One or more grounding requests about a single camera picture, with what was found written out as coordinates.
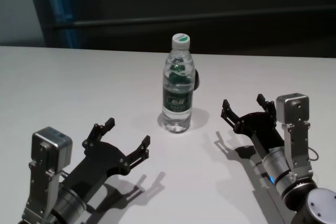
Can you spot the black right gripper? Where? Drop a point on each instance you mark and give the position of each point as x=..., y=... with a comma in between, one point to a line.
x=260, y=127

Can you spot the grey handrail bar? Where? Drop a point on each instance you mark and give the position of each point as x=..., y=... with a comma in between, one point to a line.
x=183, y=16

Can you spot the green YES button black base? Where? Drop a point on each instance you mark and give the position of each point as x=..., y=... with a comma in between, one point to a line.
x=197, y=79

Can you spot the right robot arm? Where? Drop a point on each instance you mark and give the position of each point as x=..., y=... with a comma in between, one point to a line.
x=302, y=192

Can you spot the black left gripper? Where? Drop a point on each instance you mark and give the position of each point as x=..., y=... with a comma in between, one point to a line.
x=102, y=161

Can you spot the blue glass window strip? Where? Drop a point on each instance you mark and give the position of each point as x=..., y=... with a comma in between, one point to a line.
x=63, y=11

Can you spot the clear water bottle green label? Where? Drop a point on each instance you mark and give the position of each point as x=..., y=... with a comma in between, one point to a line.
x=177, y=103

